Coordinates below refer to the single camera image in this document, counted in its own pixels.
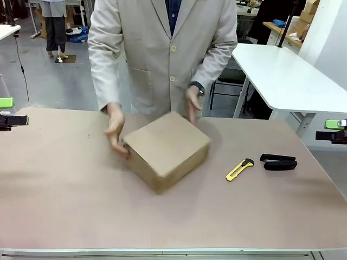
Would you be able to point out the wooden workbench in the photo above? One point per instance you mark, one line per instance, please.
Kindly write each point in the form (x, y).
(287, 36)

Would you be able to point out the brown cardboard box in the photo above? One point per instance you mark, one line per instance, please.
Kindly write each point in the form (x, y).
(168, 146)

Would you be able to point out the black stapler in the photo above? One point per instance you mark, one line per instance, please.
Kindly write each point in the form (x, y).
(280, 163)

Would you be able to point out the black stand pole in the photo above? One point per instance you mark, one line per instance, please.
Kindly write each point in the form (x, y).
(286, 24)

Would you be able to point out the bystander in grey trousers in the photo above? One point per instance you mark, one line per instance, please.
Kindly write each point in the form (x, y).
(55, 29)

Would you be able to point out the brown bottle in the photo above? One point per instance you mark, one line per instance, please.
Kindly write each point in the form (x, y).
(305, 32)

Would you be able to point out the person's right hand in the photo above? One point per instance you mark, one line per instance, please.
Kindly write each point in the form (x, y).
(116, 124)

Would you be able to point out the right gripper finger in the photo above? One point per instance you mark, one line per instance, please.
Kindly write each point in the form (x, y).
(333, 124)
(325, 135)

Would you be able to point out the small white table corner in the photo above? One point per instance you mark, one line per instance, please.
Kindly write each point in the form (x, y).
(8, 30)

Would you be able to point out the large white side table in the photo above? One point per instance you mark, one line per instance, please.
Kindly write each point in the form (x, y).
(284, 78)

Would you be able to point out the blue bag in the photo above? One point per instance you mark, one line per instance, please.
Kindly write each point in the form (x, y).
(78, 35)

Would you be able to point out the stacked cardboard boxes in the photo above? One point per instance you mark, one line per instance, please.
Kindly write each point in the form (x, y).
(309, 10)

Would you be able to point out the black wristwatch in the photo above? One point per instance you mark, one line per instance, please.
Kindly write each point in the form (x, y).
(198, 87)

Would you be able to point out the black chair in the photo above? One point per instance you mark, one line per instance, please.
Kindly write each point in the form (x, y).
(227, 84)

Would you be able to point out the blue cloth bundle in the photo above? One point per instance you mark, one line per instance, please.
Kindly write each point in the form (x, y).
(279, 22)

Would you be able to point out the person's right forearm beige sleeve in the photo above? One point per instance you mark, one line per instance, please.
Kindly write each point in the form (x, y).
(107, 81)

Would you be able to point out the yellow black utility knife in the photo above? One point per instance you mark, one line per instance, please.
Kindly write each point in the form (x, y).
(238, 170)

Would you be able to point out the person's left forearm beige sleeve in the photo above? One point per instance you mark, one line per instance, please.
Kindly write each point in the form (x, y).
(217, 62)

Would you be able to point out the black floor stand base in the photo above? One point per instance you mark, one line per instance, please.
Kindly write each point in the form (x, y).
(65, 59)

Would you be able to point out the person's left hand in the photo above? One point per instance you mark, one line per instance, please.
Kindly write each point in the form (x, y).
(192, 103)

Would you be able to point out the person torso beige coat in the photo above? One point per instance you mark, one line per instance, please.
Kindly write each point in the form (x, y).
(151, 54)

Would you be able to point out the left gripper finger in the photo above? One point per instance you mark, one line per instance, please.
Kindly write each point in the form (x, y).
(6, 102)
(16, 120)

